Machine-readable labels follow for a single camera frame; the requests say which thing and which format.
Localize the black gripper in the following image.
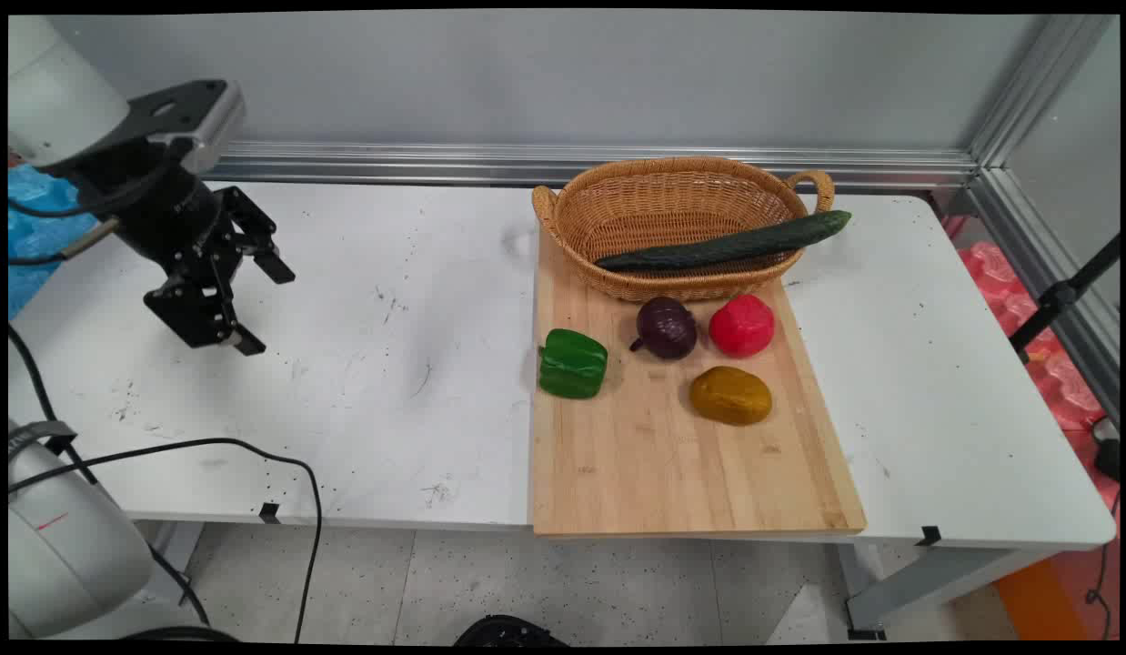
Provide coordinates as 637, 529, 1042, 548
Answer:
72, 148, 297, 357

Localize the dark green cucumber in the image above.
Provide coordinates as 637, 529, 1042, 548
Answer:
595, 210, 853, 273

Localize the blue plastic bag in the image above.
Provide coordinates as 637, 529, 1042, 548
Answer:
8, 163, 101, 320

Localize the grey table leg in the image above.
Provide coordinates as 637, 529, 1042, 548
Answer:
131, 520, 206, 603
836, 540, 1066, 640

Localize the green bell pepper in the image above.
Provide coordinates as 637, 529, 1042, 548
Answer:
538, 328, 609, 400

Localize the purple red onion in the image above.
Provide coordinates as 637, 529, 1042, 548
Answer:
629, 297, 699, 360

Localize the woven wicker basket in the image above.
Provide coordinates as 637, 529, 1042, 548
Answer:
532, 156, 837, 304

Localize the black round object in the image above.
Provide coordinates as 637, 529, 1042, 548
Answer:
453, 614, 569, 648

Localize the wooden cutting board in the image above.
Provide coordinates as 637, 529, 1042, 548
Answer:
529, 227, 869, 538

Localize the red bell pepper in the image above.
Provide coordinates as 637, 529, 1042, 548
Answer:
708, 293, 776, 358

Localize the brown yellow potato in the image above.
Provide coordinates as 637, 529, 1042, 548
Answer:
689, 366, 773, 427

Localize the black tripod stand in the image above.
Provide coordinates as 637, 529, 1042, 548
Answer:
1009, 234, 1121, 366

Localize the red bubble wrap sheet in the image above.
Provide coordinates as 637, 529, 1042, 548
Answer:
943, 214, 1121, 510

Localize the small black device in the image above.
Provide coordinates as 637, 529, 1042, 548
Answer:
1091, 416, 1121, 484

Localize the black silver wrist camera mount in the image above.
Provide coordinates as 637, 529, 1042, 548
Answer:
125, 80, 247, 176

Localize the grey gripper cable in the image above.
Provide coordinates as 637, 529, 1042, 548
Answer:
8, 217, 121, 267

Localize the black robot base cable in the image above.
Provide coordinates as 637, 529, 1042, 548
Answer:
8, 325, 211, 629

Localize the aluminium frame rail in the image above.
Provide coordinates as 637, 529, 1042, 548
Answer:
963, 168, 1121, 424
204, 140, 982, 193

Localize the grey cable strap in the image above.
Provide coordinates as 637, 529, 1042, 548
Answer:
8, 419, 78, 458

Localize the long black cable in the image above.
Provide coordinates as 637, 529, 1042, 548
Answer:
8, 438, 325, 643

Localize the aluminium frame post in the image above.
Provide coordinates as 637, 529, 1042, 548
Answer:
968, 14, 1117, 169

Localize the thin black floor cable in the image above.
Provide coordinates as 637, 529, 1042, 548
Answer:
1083, 491, 1121, 638

